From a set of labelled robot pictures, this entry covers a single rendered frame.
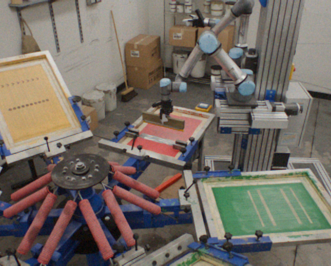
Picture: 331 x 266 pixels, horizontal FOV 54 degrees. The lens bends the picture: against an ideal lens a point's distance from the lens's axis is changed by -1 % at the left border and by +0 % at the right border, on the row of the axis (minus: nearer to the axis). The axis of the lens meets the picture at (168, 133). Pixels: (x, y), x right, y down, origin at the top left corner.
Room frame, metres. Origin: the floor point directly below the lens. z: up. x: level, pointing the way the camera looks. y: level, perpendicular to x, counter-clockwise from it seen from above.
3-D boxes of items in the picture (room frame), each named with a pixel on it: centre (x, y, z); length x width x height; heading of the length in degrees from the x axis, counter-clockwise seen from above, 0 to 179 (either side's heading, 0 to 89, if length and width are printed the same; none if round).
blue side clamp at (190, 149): (1.95, -0.14, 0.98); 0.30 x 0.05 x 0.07; 155
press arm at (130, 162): (1.78, 0.25, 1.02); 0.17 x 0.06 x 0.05; 155
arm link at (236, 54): (2.80, -0.59, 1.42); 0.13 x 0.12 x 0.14; 152
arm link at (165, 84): (2.21, 0.02, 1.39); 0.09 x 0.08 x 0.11; 85
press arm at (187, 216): (1.39, -0.16, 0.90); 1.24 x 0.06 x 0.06; 95
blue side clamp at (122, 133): (2.19, 0.37, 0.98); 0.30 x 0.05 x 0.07; 155
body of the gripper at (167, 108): (2.21, 0.02, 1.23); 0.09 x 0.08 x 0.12; 65
